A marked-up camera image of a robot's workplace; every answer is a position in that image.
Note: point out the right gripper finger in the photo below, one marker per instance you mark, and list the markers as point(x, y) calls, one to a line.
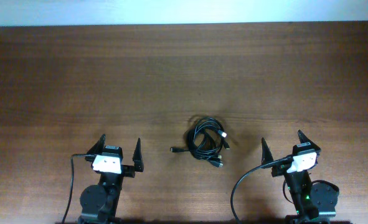
point(266, 153)
point(303, 139)

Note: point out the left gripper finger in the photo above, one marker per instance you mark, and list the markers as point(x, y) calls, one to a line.
point(137, 157)
point(97, 148)

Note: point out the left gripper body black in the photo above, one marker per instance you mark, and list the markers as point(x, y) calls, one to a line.
point(127, 172)

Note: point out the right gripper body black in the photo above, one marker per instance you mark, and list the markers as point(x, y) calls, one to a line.
point(279, 170)

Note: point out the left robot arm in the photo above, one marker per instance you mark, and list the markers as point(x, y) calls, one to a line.
point(99, 202)

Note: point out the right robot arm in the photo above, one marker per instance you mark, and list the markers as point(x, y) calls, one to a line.
point(314, 201)

